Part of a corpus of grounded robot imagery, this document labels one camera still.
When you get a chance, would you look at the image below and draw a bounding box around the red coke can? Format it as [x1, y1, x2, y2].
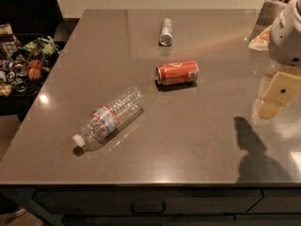
[156, 60, 198, 86]

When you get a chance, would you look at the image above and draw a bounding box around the dark cabinet drawer with handle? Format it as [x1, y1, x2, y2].
[34, 188, 261, 216]

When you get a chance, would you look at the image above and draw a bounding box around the silver can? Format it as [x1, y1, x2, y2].
[159, 18, 173, 46]

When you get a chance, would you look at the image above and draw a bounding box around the clear plastic water bottle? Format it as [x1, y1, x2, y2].
[73, 87, 144, 152]

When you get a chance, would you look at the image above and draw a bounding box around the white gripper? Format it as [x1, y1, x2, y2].
[254, 0, 301, 121]

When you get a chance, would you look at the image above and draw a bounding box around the black wire basket of snacks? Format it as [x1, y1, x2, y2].
[0, 24, 61, 116]

